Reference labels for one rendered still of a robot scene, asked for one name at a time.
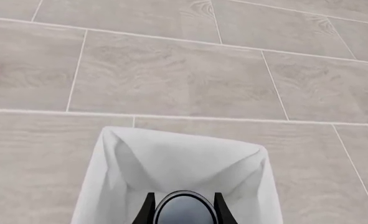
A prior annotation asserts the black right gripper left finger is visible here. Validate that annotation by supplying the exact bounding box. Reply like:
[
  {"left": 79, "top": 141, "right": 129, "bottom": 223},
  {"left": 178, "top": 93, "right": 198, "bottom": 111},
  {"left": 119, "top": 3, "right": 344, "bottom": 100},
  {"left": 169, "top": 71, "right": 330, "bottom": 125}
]
[{"left": 132, "top": 192, "right": 156, "bottom": 224}]

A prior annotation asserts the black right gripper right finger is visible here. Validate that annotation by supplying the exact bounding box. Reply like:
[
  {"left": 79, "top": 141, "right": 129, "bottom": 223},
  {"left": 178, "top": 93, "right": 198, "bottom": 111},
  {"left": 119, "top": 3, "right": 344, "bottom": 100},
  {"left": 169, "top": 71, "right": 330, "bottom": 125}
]
[{"left": 214, "top": 192, "right": 238, "bottom": 224}]

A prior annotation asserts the grey-topped tomato sauce tin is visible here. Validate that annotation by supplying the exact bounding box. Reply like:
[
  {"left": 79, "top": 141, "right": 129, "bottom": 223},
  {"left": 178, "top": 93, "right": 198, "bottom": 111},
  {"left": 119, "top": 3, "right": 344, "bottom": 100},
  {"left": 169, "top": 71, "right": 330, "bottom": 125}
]
[{"left": 154, "top": 190, "right": 217, "bottom": 224}]

